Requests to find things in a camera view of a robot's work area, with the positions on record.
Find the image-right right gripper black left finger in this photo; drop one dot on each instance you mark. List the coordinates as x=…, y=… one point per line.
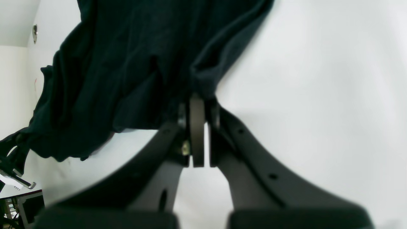
x=140, y=195

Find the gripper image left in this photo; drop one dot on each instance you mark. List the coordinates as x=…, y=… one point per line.
x=12, y=177

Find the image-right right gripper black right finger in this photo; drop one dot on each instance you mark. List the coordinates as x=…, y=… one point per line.
x=265, y=193

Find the black t-shirt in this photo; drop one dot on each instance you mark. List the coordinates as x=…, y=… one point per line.
x=128, y=64

